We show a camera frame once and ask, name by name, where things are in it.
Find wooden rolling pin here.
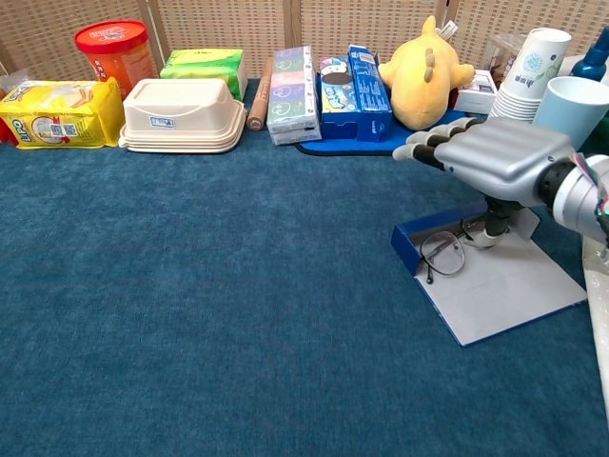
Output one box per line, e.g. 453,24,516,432
246,59,275,132

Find yellow plush toy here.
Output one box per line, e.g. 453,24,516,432
378,15,476,132

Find orange tub with red lid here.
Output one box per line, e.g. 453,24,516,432
74,19,158,101

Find pastel pocket tissue multipack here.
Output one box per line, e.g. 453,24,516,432
265,45,323,147

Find dark blue long carton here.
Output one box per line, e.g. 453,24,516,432
346,44,394,143

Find blue sandwich cookie box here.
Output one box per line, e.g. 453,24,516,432
317,55,359,141

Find thin-framed eyeglasses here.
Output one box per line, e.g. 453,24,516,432
419,216,491,286

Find beige lunch box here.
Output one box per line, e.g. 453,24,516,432
117,78,247,154

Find yellow biscuit pack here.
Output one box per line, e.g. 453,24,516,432
0,76,126,150

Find light blue mug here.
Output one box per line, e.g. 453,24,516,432
532,75,609,151

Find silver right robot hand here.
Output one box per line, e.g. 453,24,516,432
392,116,580,251

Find stack of white paper cups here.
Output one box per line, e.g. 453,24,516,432
485,27,572,125

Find dark blue bottle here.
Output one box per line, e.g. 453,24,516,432
569,35,609,87

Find blue glasses case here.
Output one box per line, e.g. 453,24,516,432
390,199,589,348

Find blue cloth mat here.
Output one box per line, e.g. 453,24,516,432
294,73,477,157

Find green tissue pack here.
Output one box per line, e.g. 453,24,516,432
159,48,248,102

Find small white box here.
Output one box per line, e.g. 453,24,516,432
451,69,500,115

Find wicker folding screen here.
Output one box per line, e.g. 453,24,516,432
0,0,609,87

